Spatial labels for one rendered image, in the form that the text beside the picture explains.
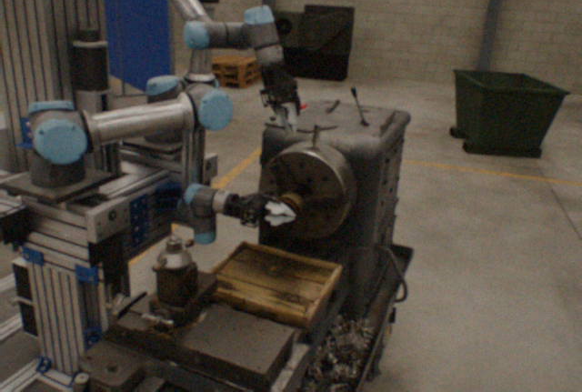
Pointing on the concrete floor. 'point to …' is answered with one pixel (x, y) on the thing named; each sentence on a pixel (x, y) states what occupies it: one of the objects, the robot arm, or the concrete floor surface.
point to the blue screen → (137, 21)
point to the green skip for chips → (504, 112)
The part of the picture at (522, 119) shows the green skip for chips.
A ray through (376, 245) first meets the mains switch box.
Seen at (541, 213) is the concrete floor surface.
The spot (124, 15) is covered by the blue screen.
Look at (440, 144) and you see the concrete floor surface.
